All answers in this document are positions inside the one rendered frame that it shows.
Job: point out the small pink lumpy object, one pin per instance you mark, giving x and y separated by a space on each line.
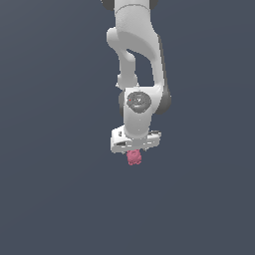
133 157

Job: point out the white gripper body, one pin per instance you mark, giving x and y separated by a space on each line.
132 143

